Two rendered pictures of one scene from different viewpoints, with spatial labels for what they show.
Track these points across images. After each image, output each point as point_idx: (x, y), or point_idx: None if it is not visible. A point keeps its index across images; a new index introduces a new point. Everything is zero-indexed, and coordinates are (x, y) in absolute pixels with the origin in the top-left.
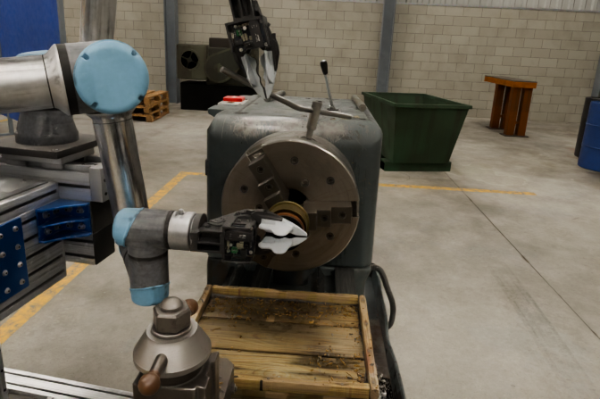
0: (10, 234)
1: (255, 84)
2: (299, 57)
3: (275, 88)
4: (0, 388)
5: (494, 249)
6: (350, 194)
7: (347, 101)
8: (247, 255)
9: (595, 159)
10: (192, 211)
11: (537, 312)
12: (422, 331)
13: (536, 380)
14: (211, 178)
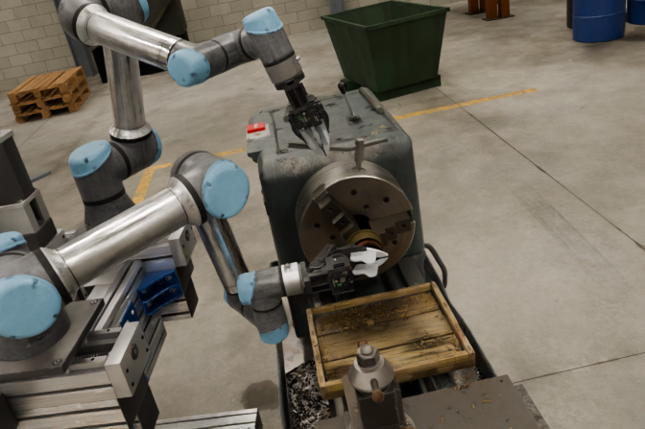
0: (131, 318)
1: (316, 148)
2: None
3: (208, 27)
4: None
5: (509, 167)
6: (404, 205)
7: (356, 95)
8: None
9: (590, 29)
10: (295, 263)
11: (563, 224)
12: (463, 274)
13: (575, 289)
14: (274, 217)
